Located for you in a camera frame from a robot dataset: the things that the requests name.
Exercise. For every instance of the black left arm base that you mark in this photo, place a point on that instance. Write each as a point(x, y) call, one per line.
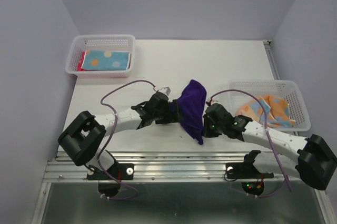
point(120, 171)

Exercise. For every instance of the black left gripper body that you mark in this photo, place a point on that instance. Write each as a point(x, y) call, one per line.
point(165, 115)

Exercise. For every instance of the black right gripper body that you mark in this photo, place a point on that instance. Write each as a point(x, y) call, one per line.
point(211, 129)

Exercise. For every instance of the pink towel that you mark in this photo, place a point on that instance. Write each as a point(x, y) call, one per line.
point(80, 63)

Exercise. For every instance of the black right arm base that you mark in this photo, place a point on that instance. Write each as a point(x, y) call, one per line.
point(244, 171)

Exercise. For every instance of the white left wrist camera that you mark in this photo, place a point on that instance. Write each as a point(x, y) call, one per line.
point(164, 90)

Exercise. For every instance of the white empty plastic basket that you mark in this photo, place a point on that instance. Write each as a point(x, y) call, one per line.
point(106, 43)

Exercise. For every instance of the peach patterned towel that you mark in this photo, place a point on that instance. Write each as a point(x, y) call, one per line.
point(277, 109)

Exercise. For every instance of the white plastic towel basket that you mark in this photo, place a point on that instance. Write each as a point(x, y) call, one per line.
point(284, 89)

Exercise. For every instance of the purple towel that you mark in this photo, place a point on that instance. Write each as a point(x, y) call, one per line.
point(190, 108)

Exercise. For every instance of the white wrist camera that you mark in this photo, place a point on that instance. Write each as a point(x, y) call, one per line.
point(164, 90)
point(211, 101)

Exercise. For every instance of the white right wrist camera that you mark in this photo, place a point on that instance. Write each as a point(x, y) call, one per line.
point(211, 101)

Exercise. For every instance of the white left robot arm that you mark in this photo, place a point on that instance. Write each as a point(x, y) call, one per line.
point(82, 138)

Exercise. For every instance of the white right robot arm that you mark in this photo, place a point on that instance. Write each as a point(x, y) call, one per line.
point(309, 159)

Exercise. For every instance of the blue patterned towel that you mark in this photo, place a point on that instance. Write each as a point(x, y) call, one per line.
point(105, 60)

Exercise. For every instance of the aluminium mounting rail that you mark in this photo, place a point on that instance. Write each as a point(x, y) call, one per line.
point(153, 167)

